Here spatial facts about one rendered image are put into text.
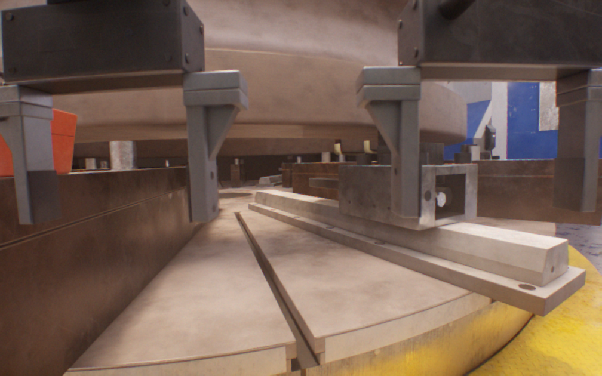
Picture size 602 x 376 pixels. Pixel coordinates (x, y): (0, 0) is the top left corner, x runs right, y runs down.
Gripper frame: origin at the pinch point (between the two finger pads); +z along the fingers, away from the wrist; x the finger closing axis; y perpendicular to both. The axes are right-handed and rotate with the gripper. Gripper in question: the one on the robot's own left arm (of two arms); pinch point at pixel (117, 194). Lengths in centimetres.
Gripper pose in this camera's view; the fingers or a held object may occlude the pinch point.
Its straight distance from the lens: 25.4
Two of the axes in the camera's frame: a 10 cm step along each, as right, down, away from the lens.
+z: 0.2, 10.0, 0.9
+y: 0.1, -0.9, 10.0
